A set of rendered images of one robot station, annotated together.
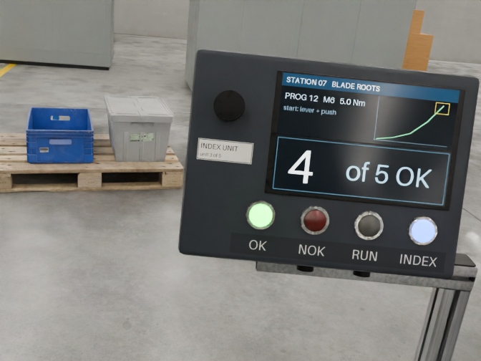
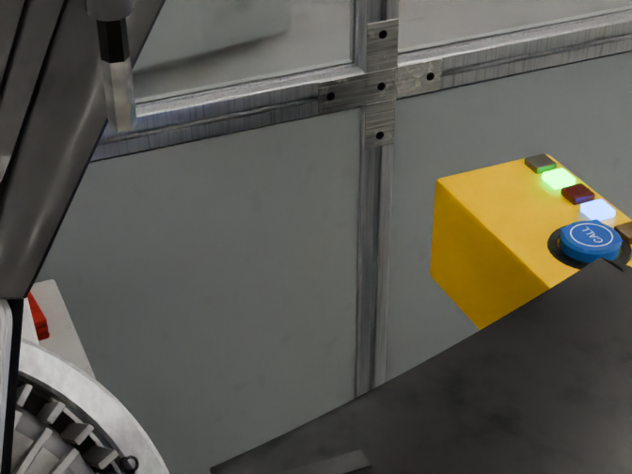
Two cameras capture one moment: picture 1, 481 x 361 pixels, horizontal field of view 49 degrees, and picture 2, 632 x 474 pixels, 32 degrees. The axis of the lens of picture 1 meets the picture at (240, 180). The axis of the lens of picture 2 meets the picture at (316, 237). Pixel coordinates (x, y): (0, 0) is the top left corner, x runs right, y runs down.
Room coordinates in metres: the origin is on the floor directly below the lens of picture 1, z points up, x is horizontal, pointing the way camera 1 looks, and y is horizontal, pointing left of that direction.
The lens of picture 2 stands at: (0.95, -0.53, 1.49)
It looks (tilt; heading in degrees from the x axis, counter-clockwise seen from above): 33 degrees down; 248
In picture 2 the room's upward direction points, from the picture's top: straight up
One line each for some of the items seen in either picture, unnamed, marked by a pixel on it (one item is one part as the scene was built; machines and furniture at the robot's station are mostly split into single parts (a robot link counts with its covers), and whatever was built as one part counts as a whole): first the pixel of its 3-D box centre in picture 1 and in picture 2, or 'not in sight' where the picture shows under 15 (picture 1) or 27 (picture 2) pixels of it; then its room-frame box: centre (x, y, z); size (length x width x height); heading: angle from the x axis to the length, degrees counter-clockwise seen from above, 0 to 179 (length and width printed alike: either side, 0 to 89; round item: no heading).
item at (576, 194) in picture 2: not in sight; (577, 194); (0.52, -1.08, 1.08); 0.02 x 0.02 x 0.01; 1
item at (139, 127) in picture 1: (136, 127); not in sight; (3.60, 0.76, 0.31); 0.60 x 0.42 x 0.33; 20
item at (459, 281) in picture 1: (363, 262); not in sight; (0.52, -0.14, 1.04); 0.24 x 0.03 x 0.03; 91
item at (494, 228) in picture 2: not in sight; (544, 274); (0.55, -1.07, 1.02); 0.16 x 0.10 x 0.11; 91
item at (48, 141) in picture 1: (60, 134); not in sight; (3.43, 1.24, 0.25); 0.60 x 0.41 x 0.22; 20
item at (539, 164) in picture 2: not in sight; (540, 164); (0.52, -1.13, 1.08); 0.02 x 0.02 x 0.01; 1
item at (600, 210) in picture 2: not in sight; (597, 210); (0.52, -1.06, 1.08); 0.02 x 0.02 x 0.01; 1
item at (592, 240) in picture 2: not in sight; (590, 244); (0.54, -1.03, 1.08); 0.04 x 0.04 x 0.02
